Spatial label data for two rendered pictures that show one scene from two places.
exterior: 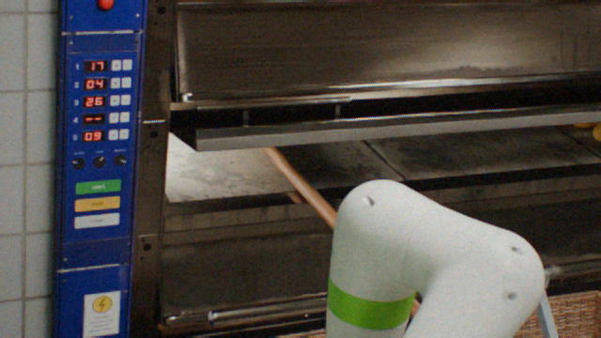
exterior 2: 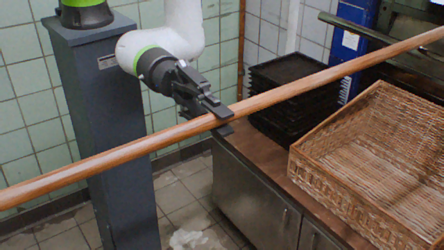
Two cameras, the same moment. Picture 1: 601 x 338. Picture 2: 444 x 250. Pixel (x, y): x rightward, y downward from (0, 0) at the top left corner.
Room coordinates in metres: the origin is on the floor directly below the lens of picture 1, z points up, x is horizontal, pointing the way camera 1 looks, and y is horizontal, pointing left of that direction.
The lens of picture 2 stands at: (1.25, -1.11, 1.62)
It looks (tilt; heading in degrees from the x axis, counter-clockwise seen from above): 35 degrees down; 81
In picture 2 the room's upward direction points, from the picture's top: straight up
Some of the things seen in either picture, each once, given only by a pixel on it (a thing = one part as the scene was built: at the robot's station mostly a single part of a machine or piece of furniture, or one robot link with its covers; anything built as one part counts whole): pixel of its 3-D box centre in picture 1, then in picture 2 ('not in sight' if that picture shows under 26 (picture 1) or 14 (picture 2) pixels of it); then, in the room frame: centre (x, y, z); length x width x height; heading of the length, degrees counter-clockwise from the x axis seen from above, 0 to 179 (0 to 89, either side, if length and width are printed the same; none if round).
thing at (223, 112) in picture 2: not in sight; (217, 108); (1.33, -0.48, 1.22); 0.07 x 0.03 x 0.01; 116
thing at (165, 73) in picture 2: not in sight; (176, 84); (1.26, -0.34, 1.20); 0.09 x 0.07 x 0.08; 116
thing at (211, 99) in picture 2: not in sight; (209, 94); (1.32, -0.45, 1.23); 0.05 x 0.01 x 0.03; 116
